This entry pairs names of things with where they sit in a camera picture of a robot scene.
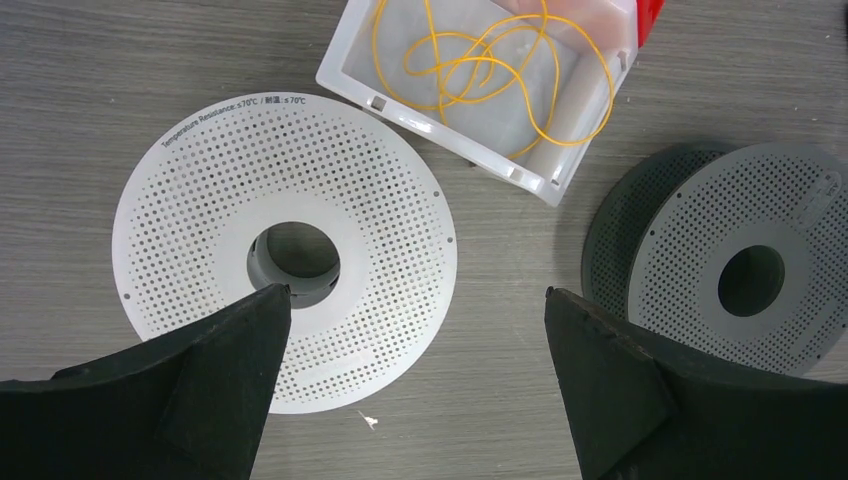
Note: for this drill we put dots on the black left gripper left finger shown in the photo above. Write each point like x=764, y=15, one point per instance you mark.
x=188, y=404

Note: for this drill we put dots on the white perforated spool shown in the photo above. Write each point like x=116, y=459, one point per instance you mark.
x=302, y=190

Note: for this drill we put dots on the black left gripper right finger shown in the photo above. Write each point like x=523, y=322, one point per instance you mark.
x=642, y=406

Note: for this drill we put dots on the red plastic bin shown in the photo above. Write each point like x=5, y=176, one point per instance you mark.
x=647, y=14

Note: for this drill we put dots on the black perforated spool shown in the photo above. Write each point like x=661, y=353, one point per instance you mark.
x=738, y=252

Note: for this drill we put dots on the near white plastic bin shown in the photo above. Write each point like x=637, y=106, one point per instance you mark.
x=518, y=88

